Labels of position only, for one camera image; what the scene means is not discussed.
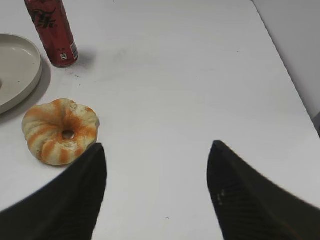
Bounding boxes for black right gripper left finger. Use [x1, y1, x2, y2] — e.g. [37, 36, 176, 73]
[0, 143, 107, 240]

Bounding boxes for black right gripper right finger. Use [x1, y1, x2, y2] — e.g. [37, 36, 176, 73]
[206, 140, 320, 240]

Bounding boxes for beige round plate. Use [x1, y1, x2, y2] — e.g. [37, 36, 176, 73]
[0, 33, 43, 114]

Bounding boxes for red soda can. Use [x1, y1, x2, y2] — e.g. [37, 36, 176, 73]
[24, 0, 79, 68]

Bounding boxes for orange striped bagel bread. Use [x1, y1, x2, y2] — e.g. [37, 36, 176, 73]
[22, 98, 99, 166]

